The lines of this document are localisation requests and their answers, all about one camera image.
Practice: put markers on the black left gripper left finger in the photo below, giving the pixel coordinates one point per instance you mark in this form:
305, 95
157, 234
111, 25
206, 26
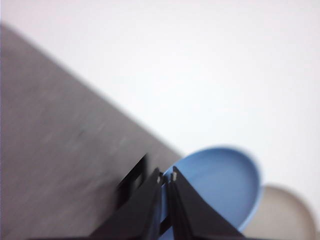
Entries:
139, 218

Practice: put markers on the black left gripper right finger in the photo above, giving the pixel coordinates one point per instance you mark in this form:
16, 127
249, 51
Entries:
193, 216

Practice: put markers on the blue plate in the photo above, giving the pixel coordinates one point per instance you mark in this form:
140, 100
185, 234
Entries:
225, 177

